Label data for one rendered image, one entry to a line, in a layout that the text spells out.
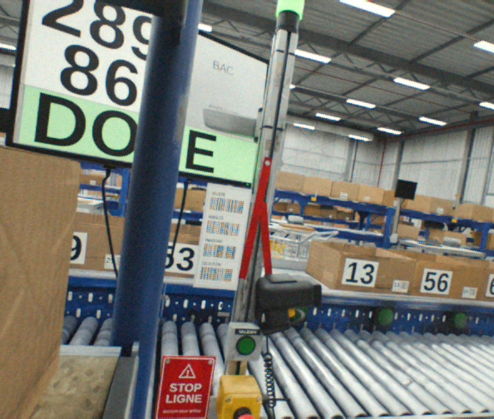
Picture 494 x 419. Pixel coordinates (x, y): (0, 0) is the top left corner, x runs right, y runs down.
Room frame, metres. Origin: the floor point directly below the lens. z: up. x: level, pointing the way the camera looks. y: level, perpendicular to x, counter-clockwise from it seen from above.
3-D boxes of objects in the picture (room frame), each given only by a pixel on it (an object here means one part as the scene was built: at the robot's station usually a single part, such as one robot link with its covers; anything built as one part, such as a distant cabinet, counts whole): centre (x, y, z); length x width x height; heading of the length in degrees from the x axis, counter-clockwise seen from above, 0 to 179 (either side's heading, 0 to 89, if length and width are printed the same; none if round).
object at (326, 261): (1.53, -0.56, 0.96); 0.39 x 0.29 x 0.17; 105
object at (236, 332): (0.61, -0.03, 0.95); 0.07 x 0.03 x 0.07; 104
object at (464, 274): (1.63, -0.94, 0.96); 0.39 x 0.29 x 0.17; 104
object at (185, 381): (0.60, 0.04, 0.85); 0.16 x 0.01 x 0.13; 104
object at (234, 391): (0.60, -0.08, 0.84); 0.15 x 0.09 x 0.07; 104
